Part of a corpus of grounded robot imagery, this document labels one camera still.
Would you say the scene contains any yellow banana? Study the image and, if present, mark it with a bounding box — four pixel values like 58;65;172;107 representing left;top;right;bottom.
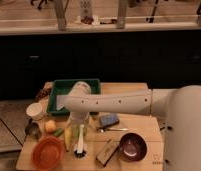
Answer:
64;124;73;151

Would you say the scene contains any metal spoon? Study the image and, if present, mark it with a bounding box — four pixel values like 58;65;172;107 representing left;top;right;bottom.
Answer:
96;128;128;133

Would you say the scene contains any orange round fruit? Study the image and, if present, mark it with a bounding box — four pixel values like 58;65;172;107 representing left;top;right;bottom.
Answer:
44;120;57;133

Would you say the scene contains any white plastic cup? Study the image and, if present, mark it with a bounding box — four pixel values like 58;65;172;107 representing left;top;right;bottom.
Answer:
26;102;44;120

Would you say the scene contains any dark red object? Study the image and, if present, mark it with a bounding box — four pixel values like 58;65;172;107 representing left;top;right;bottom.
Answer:
36;88;51;101

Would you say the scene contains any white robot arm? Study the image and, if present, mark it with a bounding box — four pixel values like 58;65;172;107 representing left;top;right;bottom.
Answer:
56;81;201;171

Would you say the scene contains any brown rectangular block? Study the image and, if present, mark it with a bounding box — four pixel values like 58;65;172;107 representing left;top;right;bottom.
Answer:
96;140;118;167

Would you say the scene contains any dark purple bowl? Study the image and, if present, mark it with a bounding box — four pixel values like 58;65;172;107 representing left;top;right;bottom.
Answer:
118;133;147;162

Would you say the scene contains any white dish brush black head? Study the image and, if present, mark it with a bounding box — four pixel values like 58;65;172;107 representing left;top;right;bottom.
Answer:
74;124;86;158

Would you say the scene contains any orange plastic bowl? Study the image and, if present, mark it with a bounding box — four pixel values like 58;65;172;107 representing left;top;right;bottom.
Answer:
31;136;64;171

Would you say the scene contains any dark metal pot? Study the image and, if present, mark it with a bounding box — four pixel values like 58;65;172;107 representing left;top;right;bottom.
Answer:
25;119;42;140

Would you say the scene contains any green cucumber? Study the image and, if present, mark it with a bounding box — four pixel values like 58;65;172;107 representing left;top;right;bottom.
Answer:
53;128;64;137

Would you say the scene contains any blue sponge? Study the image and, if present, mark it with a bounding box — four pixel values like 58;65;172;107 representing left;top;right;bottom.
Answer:
99;114;119;127

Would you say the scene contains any green plastic tray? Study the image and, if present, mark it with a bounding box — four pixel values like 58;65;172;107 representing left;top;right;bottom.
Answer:
46;78;101;116

